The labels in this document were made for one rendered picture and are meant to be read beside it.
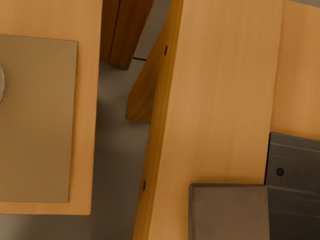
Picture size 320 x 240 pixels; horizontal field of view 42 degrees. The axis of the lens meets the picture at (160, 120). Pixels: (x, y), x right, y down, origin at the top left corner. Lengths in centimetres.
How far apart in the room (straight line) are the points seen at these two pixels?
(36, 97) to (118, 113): 89
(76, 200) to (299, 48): 37
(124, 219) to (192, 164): 92
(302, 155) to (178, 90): 18
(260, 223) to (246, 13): 27
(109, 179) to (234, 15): 94
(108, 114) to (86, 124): 86
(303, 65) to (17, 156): 40
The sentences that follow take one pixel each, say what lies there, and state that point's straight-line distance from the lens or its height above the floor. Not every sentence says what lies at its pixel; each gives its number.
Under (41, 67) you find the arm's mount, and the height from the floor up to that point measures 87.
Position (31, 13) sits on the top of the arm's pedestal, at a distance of 60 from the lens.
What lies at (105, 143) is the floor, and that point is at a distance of 141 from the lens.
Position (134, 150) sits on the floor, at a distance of 142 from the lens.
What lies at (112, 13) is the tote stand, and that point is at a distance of 103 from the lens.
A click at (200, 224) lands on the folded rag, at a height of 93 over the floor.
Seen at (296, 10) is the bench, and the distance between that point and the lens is 64.
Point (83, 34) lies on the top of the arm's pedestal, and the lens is 59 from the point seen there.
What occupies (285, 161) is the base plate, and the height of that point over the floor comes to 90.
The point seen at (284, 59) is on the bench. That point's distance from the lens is 61.
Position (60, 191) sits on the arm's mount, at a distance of 55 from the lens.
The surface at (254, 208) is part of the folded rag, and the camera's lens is 52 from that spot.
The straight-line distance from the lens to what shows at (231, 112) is 55.
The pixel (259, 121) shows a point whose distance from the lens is 56.
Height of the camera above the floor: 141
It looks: 78 degrees down
